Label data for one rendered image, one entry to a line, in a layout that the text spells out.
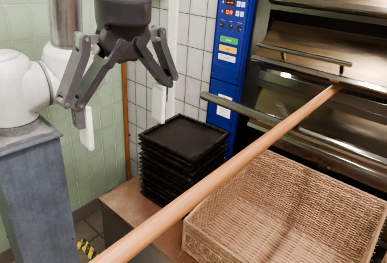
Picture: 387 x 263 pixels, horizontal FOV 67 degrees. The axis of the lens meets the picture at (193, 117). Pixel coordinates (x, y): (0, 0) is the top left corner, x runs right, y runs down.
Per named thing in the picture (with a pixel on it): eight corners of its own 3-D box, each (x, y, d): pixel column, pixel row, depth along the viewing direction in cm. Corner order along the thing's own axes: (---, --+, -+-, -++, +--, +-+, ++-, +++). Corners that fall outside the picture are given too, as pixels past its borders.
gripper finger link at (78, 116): (83, 95, 39) (60, 100, 37) (86, 128, 41) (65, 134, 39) (77, 91, 40) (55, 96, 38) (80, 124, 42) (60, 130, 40)
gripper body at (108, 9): (132, -11, 43) (133, 50, 48) (78, -12, 38) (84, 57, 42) (166, -5, 39) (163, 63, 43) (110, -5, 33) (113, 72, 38)
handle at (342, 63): (258, 53, 112) (261, 50, 112) (350, 76, 93) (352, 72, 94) (255, 44, 107) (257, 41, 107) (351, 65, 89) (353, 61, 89)
